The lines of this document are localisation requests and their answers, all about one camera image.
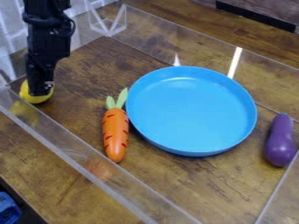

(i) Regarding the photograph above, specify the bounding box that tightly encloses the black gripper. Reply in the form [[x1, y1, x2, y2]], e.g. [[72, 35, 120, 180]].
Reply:
[[23, 0, 76, 96]]

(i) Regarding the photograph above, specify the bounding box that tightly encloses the yellow toy lemon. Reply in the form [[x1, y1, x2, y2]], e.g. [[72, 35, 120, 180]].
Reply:
[[19, 80, 54, 104]]

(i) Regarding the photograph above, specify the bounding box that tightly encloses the blue round plastic tray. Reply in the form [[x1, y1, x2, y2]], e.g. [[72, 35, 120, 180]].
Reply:
[[126, 66, 258, 157]]

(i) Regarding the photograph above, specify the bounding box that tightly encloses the orange toy carrot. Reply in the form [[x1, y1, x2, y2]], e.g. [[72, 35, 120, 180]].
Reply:
[[102, 88, 128, 163]]

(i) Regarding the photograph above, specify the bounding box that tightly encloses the blue object at corner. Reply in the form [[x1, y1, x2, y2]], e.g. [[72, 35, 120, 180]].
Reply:
[[0, 192, 23, 224]]

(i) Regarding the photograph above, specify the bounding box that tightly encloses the purple toy eggplant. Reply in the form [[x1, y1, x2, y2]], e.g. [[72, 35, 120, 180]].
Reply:
[[266, 113, 296, 167]]

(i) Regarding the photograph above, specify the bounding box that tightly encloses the clear acrylic barrier wall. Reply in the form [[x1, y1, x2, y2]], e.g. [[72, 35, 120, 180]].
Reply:
[[0, 0, 299, 224]]

